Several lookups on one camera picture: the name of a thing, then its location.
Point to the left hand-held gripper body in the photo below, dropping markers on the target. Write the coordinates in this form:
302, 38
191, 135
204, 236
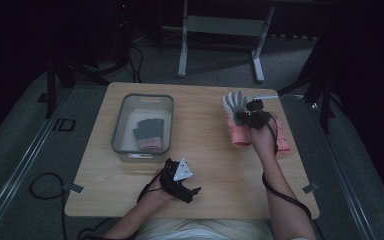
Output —
181, 173

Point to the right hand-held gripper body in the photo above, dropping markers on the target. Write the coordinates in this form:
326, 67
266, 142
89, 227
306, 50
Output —
256, 115

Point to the pink glove with grey palm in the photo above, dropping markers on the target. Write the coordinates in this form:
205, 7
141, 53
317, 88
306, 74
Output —
235, 103

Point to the pink glove with cartoon print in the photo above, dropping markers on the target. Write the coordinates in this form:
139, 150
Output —
282, 140

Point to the grey glove with pink cuff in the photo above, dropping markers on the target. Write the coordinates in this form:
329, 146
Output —
150, 128
135, 133

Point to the grey plastic bin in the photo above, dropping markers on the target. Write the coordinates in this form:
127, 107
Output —
130, 110

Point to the person's right hand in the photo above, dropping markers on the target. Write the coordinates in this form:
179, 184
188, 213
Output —
263, 140

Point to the person's left hand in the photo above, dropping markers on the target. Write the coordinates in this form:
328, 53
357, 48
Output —
158, 198

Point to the person's light clothing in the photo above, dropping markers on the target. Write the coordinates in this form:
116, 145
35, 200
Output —
206, 230

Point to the black metal stand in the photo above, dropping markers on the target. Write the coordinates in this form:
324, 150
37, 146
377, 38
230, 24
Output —
316, 90
66, 76

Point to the grey table edge clip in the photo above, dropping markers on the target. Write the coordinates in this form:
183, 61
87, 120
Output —
310, 187
73, 188

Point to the white metal desk frame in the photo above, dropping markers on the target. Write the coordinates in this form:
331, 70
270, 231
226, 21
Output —
225, 26

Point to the black floor bracket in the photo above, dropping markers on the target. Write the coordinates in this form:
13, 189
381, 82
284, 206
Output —
64, 124

